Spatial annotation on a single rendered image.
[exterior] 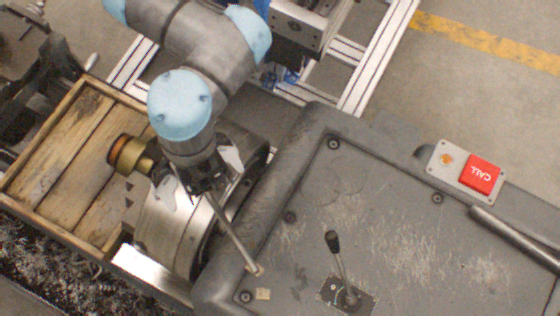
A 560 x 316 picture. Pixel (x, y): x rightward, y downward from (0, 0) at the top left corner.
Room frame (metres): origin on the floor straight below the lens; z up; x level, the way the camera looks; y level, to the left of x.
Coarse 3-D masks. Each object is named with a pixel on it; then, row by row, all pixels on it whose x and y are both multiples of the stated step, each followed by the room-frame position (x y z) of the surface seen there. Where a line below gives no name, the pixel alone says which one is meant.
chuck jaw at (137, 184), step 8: (136, 176) 0.46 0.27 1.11; (144, 176) 0.47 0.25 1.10; (128, 184) 0.45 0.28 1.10; (136, 184) 0.45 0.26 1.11; (144, 184) 0.45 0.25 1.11; (136, 192) 0.43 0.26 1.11; (144, 192) 0.43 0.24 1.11; (128, 200) 0.41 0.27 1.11; (136, 200) 0.41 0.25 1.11; (136, 208) 0.40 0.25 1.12; (128, 216) 0.38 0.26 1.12; (136, 216) 0.38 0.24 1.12; (128, 224) 0.36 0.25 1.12; (128, 232) 0.35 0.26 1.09; (144, 248) 0.33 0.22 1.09
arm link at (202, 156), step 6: (216, 120) 0.40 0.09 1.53; (210, 144) 0.36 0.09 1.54; (210, 150) 0.36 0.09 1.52; (168, 156) 0.34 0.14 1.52; (174, 156) 0.34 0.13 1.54; (192, 156) 0.34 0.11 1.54; (198, 156) 0.35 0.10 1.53; (204, 156) 0.35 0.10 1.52; (174, 162) 0.34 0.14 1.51; (180, 162) 0.34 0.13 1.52; (186, 162) 0.34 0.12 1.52; (192, 162) 0.34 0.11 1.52; (198, 162) 0.35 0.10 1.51
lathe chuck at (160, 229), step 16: (224, 128) 0.55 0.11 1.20; (240, 128) 0.57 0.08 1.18; (176, 192) 0.40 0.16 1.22; (144, 208) 0.37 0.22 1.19; (160, 208) 0.38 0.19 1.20; (192, 208) 0.38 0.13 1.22; (144, 224) 0.35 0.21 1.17; (160, 224) 0.35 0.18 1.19; (176, 224) 0.35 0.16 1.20; (144, 240) 0.33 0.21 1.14; (160, 240) 0.33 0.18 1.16; (176, 240) 0.33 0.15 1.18; (160, 256) 0.31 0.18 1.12
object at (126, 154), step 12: (120, 144) 0.52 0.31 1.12; (132, 144) 0.52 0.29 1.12; (144, 144) 0.53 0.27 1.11; (108, 156) 0.49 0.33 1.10; (120, 156) 0.49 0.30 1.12; (132, 156) 0.50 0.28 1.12; (144, 156) 0.51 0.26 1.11; (120, 168) 0.48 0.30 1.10; (132, 168) 0.47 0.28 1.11; (144, 168) 0.48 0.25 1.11
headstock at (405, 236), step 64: (320, 128) 0.56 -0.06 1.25; (256, 192) 0.43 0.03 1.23; (320, 192) 0.44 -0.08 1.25; (384, 192) 0.46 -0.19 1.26; (448, 192) 0.48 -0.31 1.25; (512, 192) 0.51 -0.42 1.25; (256, 256) 0.31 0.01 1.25; (320, 256) 0.33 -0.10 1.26; (384, 256) 0.35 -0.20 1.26; (448, 256) 0.37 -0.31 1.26; (512, 256) 0.39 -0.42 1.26
